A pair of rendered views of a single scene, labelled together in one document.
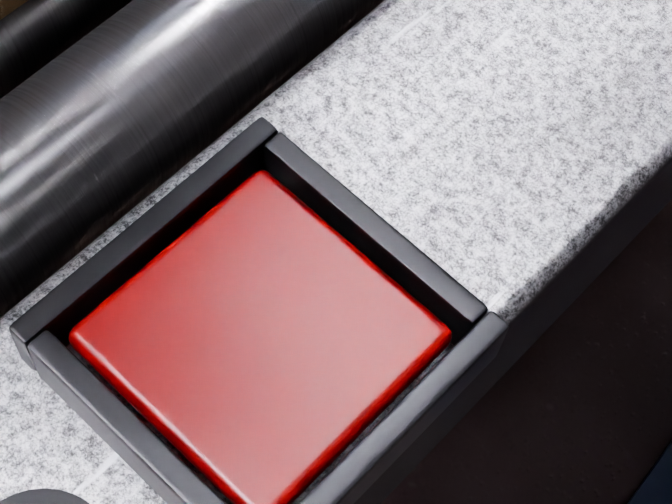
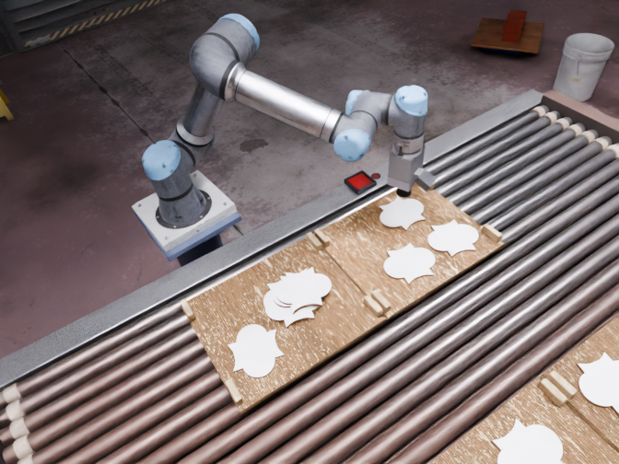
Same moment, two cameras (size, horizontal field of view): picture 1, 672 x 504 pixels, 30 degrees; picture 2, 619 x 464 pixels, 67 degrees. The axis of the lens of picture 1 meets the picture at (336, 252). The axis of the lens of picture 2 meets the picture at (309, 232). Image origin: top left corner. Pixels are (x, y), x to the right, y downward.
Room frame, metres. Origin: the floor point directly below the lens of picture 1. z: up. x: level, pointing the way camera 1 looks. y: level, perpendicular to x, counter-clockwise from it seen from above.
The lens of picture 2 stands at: (1.22, 0.34, 1.94)
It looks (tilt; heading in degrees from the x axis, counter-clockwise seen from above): 47 degrees down; 205
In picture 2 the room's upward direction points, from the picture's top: 7 degrees counter-clockwise
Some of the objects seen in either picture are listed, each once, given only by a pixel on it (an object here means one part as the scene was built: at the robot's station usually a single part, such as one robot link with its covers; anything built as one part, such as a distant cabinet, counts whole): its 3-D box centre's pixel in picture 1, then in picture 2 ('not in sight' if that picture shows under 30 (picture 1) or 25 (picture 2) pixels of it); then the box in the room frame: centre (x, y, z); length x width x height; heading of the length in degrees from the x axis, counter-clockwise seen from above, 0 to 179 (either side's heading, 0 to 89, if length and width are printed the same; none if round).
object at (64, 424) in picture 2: not in sight; (359, 255); (0.38, 0.09, 0.90); 1.95 x 0.05 x 0.05; 143
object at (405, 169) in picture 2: not in sight; (413, 166); (0.24, 0.20, 1.13); 0.12 x 0.09 x 0.16; 76
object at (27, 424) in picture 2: not in sight; (349, 244); (0.35, 0.05, 0.90); 1.95 x 0.05 x 0.05; 143
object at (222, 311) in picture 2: not in sight; (280, 312); (0.65, -0.04, 0.93); 0.41 x 0.35 x 0.02; 143
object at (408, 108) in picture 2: not in sight; (409, 111); (0.23, 0.17, 1.29); 0.09 x 0.08 x 0.11; 89
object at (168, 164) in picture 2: not in sight; (167, 168); (0.34, -0.53, 1.06); 0.13 x 0.12 x 0.14; 179
